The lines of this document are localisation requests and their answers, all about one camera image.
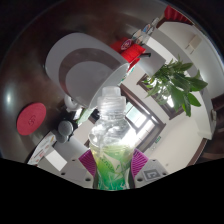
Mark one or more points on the red plastic basket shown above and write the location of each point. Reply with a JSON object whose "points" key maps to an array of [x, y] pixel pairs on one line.
{"points": [[128, 51]]}

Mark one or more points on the printed paper sheet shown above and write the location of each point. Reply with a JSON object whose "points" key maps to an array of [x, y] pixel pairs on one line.
{"points": [[41, 150]]}

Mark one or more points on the green exit sign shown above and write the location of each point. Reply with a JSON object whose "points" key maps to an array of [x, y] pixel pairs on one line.
{"points": [[157, 138]]}

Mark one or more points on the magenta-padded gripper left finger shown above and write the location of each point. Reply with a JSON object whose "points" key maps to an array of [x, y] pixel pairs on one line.
{"points": [[75, 171]]}

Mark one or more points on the white wall unit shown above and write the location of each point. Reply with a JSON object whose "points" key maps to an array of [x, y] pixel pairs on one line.
{"points": [[194, 42]]}

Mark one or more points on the clear green-labelled drink bottle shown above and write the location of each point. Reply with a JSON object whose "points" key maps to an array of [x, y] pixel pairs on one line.
{"points": [[111, 150]]}

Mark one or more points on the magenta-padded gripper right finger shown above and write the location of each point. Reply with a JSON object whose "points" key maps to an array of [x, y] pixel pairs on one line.
{"points": [[151, 171]]}

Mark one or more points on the flat round red coaster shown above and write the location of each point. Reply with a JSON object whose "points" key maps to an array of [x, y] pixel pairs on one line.
{"points": [[30, 119]]}

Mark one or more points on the green flat packet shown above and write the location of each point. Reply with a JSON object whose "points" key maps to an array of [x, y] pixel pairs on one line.
{"points": [[85, 115]]}

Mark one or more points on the dark wooden glazed door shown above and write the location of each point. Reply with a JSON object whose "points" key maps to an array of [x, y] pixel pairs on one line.
{"points": [[146, 123]]}

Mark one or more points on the small potted plant, white pot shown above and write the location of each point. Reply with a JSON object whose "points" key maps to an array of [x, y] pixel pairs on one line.
{"points": [[176, 86]]}

